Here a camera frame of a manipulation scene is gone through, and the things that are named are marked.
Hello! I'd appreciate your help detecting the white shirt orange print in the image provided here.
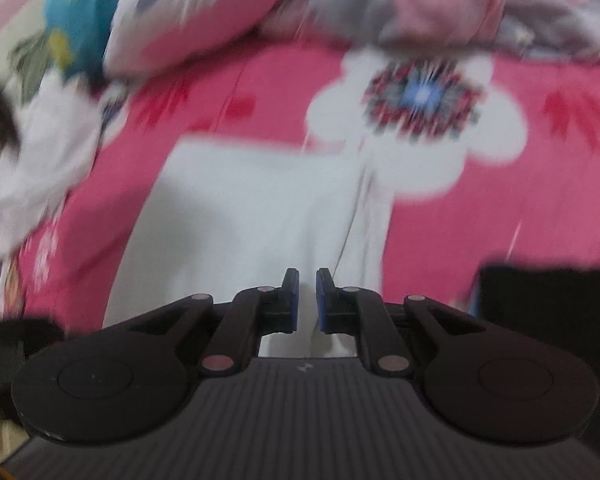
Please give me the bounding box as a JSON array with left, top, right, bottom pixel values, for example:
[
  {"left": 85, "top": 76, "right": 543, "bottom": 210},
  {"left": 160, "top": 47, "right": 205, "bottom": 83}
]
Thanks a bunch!
[{"left": 102, "top": 140, "right": 396, "bottom": 358}]

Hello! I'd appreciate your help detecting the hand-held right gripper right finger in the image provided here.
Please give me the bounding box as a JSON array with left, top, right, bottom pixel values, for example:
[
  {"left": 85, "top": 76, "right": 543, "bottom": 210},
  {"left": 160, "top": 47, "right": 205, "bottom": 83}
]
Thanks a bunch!
[{"left": 315, "top": 267, "right": 486, "bottom": 377}]

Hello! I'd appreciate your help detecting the pink blue white quilt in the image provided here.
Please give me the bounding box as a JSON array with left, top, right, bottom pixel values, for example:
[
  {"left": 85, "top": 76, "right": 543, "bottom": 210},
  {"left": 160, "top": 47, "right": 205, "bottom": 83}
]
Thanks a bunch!
[{"left": 42, "top": 0, "right": 600, "bottom": 81}]

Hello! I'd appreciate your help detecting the plain white garment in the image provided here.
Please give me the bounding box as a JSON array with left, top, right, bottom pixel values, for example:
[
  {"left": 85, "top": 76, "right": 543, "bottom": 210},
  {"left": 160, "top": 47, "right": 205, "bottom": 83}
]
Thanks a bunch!
[{"left": 0, "top": 72, "right": 106, "bottom": 256}]

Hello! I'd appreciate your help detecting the pink white headboard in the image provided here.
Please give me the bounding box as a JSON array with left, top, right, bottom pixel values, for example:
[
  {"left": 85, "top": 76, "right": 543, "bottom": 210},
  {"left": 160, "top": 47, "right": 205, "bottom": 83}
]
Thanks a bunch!
[{"left": 0, "top": 0, "right": 81, "bottom": 81}]

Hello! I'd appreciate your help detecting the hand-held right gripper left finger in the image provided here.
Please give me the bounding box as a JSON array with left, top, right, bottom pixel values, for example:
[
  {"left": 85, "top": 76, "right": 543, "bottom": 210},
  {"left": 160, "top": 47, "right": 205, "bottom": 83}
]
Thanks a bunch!
[{"left": 127, "top": 267, "right": 301, "bottom": 377}]

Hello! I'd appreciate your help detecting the black folded garment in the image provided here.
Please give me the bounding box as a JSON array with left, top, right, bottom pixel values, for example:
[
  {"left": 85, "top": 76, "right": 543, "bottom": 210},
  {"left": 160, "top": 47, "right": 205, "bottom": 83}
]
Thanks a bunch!
[{"left": 477, "top": 262, "right": 600, "bottom": 341}]

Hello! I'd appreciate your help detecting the green floral pillow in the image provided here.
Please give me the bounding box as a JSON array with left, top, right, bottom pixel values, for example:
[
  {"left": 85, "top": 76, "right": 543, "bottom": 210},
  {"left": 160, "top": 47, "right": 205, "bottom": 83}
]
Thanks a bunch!
[{"left": 7, "top": 30, "right": 66, "bottom": 101}]

